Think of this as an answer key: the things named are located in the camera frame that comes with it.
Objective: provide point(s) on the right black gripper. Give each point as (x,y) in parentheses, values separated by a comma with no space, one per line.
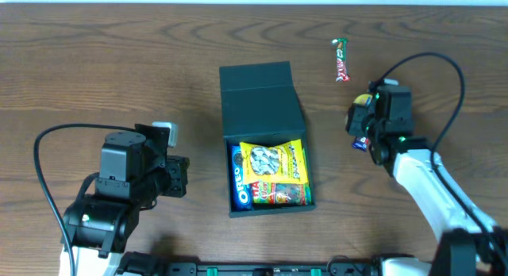
(354,120)

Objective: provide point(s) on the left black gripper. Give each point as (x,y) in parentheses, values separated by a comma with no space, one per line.
(178,177)

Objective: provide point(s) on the yellow round candy tub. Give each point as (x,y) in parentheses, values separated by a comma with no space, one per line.
(363,99)

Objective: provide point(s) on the purple Dairy Milk bar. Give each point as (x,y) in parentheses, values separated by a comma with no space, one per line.
(361,143)

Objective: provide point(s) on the red striped candy pack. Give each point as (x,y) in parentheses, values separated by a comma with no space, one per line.
(341,54)

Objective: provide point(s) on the blue Oreo cookie pack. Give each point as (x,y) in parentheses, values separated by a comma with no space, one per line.
(242,194)

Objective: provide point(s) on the yellow Hacks candy bag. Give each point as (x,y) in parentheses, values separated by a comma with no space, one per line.
(284,163)

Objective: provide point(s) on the green Haribo gummy bag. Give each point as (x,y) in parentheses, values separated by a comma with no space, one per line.
(266,193)

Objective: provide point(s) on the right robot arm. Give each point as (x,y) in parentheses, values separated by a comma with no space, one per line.
(465,234)

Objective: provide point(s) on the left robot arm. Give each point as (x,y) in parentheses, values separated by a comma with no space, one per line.
(104,223)

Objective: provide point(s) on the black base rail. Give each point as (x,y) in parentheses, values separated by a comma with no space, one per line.
(337,266)

